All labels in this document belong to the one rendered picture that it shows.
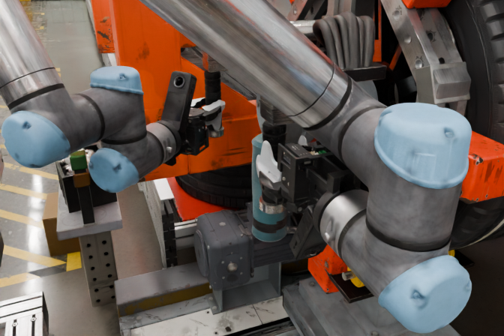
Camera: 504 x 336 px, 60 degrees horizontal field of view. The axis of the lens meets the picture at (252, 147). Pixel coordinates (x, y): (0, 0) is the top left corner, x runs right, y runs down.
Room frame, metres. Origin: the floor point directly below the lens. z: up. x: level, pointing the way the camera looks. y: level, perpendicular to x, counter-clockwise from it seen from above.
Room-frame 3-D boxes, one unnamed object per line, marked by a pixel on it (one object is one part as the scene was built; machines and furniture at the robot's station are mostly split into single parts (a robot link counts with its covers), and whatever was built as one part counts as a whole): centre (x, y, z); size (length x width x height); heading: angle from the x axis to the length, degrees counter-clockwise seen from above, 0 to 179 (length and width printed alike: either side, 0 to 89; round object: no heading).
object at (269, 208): (0.62, -0.03, 0.83); 0.04 x 0.04 x 0.16
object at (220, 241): (1.13, -0.04, 0.26); 0.42 x 0.18 x 0.35; 111
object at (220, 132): (0.94, 0.09, 0.83); 0.04 x 0.04 x 0.16
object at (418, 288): (0.34, -0.14, 0.85); 0.11 x 0.08 x 0.09; 21
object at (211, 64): (0.95, 0.06, 0.93); 0.09 x 0.05 x 0.05; 111
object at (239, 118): (1.34, -0.02, 0.69); 0.52 x 0.17 x 0.35; 111
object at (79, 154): (1.03, 0.45, 0.64); 0.04 x 0.04 x 0.04; 21
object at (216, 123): (0.89, 0.08, 0.81); 0.09 x 0.03 x 0.06; 147
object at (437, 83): (0.86, -0.19, 0.85); 0.54 x 0.07 x 0.54; 21
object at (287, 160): (0.49, -0.09, 0.86); 0.12 x 0.08 x 0.09; 21
